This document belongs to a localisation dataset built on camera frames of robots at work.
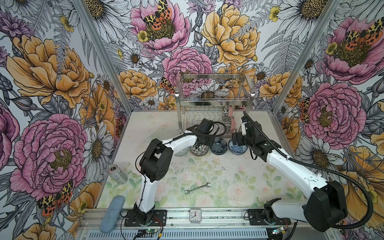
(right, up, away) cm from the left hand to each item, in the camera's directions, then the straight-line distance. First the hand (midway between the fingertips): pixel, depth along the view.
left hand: (209, 143), depth 95 cm
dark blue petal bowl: (+7, -2, +3) cm, 8 cm away
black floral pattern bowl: (-6, -4, +4) cm, 9 cm away
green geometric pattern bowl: (+14, +12, +12) cm, 22 cm away
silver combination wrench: (-2, -22, -10) cm, 24 cm away
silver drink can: (-48, -13, -19) cm, 53 cm away
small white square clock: (-9, -32, -21) cm, 39 cm away
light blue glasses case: (-49, -31, -22) cm, 62 cm away
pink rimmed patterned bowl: (+16, +19, +10) cm, 27 cm away
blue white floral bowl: (+17, -4, +2) cm, 18 cm away
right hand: (+17, +5, -10) cm, 20 cm away
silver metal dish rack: (+4, +33, +20) cm, 38 cm away
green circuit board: (-29, -38, -24) cm, 53 cm away
